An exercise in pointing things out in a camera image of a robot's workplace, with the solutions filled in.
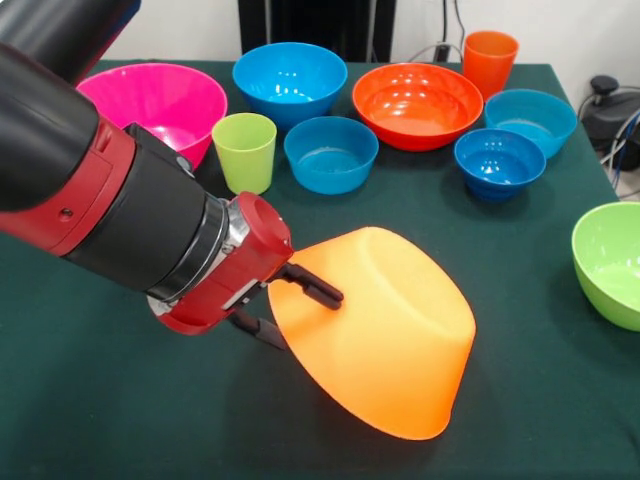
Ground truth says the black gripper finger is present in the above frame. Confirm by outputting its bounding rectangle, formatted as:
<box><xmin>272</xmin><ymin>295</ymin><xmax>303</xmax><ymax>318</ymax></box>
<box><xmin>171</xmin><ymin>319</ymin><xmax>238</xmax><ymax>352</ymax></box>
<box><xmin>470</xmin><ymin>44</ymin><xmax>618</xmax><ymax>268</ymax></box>
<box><xmin>230</xmin><ymin>310</ymin><xmax>288</xmax><ymax>351</ymax></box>
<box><xmin>277</xmin><ymin>263</ymin><xmax>346</xmax><ymax>311</ymax></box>

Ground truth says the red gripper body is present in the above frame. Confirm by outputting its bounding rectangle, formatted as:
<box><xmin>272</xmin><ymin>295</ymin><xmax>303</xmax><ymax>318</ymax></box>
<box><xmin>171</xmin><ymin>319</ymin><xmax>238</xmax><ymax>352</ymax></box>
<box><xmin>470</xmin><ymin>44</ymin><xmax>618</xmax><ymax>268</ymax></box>
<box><xmin>149</xmin><ymin>191</ymin><xmax>295</xmax><ymax>336</ymax></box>

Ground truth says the large light orange bowl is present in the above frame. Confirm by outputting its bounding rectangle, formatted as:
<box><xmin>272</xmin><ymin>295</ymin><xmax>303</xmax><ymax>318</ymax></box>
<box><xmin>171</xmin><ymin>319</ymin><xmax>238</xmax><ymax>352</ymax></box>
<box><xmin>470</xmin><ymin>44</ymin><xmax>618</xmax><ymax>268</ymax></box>
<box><xmin>267</xmin><ymin>226</ymin><xmax>478</xmax><ymax>442</ymax></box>

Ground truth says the large pink bowl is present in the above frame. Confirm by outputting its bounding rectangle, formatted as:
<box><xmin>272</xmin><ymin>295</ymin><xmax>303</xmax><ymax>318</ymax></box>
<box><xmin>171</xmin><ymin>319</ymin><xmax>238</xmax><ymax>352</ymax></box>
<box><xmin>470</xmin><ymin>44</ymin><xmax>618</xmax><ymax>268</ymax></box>
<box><xmin>76</xmin><ymin>62</ymin><xmax>229</xmax><ymax>171</ymax></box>

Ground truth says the light green cup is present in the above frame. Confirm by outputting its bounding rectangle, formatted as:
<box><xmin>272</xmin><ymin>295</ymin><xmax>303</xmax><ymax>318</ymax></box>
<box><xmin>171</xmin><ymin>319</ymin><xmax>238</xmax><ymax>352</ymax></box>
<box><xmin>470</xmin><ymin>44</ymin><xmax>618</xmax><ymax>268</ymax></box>
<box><xmin>211</xmin><ymin>112</ymin><xmax>278</xmax><ymax>196</ymax></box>

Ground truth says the small light blue bowl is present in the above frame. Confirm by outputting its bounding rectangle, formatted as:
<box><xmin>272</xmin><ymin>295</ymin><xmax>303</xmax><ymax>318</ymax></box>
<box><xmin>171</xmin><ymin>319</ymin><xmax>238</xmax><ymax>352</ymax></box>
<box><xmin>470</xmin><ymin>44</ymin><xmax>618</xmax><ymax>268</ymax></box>
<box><xmin>483</xmin><ymin>88</ymin><xmax>579</xmax><ymax>160</ymax></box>
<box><xmin>283</xmin><ymin>115</ymin><xmax>380</xmax><ymax>196</ymax></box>

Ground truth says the dark green tablecloth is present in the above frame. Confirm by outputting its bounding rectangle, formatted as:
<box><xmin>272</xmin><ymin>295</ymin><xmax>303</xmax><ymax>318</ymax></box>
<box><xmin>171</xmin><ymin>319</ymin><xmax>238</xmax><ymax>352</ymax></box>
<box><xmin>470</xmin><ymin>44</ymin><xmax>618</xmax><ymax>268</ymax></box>
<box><xmin>0</xmin><ymin>58</ymin><xmax>640</xmax><ymax>480</ymax></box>

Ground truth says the medium blue bowl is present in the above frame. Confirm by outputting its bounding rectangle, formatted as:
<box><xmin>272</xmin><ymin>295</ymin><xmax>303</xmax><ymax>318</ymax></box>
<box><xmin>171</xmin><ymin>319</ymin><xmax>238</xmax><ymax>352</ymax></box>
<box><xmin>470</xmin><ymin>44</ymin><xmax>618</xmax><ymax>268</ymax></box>
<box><xmin>231</xmin><ymin>41</ymin><xmax>349</xmax><ymax>132</ymax></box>

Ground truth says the shallow red-orange bowl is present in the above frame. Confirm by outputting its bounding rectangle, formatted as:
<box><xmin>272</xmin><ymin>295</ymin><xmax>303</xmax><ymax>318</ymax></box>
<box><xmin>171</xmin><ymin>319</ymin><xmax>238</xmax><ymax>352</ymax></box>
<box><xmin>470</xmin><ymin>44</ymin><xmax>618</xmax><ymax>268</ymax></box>
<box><xmin>351</xmin><ymin>62</ymin><xmax>485</xmax><ymax>153</ymax></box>

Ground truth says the small dark blue bowl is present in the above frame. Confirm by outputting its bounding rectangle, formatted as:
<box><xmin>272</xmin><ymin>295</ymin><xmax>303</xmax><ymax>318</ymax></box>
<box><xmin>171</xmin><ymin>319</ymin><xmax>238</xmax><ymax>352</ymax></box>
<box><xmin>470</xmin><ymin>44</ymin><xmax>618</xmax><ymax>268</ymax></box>
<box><xmin>453</xmin><ymin>128</ymin><xmax>547</xmax><ymax>204</ymax></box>

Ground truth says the red-orange cup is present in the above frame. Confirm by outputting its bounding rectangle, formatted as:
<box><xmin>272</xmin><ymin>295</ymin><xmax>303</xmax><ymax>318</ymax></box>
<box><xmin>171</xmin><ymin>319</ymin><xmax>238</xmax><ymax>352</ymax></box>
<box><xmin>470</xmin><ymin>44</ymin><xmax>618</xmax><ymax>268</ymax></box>
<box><xmin>462</xmin><ymin>30</ymin><xmax>520</xmax><ymax>104</ymax></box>

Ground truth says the light green bowl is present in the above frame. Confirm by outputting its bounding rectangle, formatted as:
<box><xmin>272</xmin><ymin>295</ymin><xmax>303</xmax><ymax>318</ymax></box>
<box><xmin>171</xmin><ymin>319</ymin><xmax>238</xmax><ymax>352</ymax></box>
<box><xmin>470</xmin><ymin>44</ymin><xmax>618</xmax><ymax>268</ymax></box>
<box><xmin>571</xmin><ymin>201</ymin><xmax>640</xmax><ymax>333</ymax></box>

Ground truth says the tangle of floor cables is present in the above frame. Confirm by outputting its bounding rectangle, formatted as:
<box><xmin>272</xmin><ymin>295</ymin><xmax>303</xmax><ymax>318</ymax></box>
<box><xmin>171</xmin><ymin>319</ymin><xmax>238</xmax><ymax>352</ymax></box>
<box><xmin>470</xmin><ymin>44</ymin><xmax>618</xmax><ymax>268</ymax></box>
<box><xmin>599</xmin><ymin>110</ymin><xmax>640</xmax><ymax>174</ymax></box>

